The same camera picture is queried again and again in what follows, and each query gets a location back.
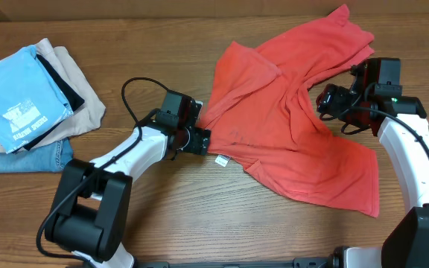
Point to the red t-shirt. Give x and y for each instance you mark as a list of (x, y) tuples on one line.
[(260, 115)]

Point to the light blue folded t-shirt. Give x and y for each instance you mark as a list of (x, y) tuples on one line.
[(31, 103)]

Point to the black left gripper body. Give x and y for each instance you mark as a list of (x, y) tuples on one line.
[(194, 139)]

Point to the beige folded garment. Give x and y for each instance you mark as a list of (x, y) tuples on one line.
[(88, 117)]

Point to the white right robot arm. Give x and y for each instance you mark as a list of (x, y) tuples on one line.
[(401, 125)]

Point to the folded blue jeans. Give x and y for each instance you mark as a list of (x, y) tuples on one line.
[(50, 158)]

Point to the black folded garment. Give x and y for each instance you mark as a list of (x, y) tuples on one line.
[(75, 101)]

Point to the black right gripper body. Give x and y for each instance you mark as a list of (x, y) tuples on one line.
[(334, 99)]

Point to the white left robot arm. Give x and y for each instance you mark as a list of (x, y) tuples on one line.
[(89, 211)]

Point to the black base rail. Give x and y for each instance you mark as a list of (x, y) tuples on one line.
[(312, 262)]

